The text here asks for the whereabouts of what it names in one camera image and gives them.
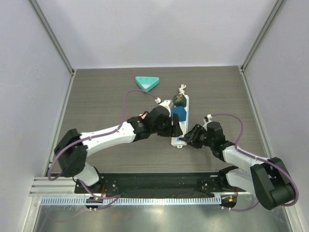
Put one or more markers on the right aluminium frame post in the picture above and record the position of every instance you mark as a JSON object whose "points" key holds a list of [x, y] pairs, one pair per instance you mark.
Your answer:
{"points": [[262, 33]]}

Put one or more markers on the left aluminium frame post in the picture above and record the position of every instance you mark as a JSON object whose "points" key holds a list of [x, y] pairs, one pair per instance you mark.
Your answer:
{"points": [[46, 26]]}

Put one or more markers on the aluminium frame post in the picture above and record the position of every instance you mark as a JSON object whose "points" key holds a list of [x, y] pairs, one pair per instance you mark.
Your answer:
{"points": [[262, 33], [46, 26]]}

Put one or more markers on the dark green cube plug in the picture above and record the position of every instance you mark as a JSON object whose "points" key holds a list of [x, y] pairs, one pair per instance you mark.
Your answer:
{"points": [[180, 100]]}

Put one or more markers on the teal triangular socket adapter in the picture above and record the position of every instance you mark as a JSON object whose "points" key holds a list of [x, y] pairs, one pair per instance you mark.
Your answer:
{"points": [[147, 83]]}

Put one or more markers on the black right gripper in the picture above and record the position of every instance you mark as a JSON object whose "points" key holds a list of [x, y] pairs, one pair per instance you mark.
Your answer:
{"points": [[196, 135]]}

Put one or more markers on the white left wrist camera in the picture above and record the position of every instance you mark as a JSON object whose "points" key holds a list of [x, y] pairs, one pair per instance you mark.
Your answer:
{"points": [[168, 104]]}

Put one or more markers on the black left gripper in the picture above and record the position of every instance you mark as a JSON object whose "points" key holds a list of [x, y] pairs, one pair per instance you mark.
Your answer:
{"points": [[175, 130]]}

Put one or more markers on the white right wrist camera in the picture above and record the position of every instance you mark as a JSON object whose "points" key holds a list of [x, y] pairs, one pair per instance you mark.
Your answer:
{"points": [[207, 120]]}

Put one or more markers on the white slotted cable duct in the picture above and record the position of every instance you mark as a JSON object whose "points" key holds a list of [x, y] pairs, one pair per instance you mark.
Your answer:
{"points": [[84, 200]]}

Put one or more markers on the white power strip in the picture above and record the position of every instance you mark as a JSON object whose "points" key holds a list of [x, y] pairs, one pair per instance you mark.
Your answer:
{"points": [[176, 142]]}

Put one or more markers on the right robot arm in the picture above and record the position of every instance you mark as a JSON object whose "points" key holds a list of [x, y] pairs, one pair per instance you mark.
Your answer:
{"points": [[267, 179]]}

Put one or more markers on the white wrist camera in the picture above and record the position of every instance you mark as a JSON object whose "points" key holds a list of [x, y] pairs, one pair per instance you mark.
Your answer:
{"points": [[168, 104], [207, 120]]}

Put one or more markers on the pink cube plug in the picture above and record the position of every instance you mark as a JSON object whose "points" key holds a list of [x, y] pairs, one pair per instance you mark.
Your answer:
{"points": [[142, 116]]}

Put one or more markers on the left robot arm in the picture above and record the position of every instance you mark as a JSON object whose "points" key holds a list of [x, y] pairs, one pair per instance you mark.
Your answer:
{"points": [[74, 148]]}

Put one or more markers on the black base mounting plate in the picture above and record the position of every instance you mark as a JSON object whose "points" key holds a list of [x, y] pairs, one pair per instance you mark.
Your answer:
{"points": [[161, 185]]}

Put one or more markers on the blue cube plug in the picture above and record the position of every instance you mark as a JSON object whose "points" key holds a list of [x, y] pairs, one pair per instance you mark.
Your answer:
{"points": [[181, 112]]}

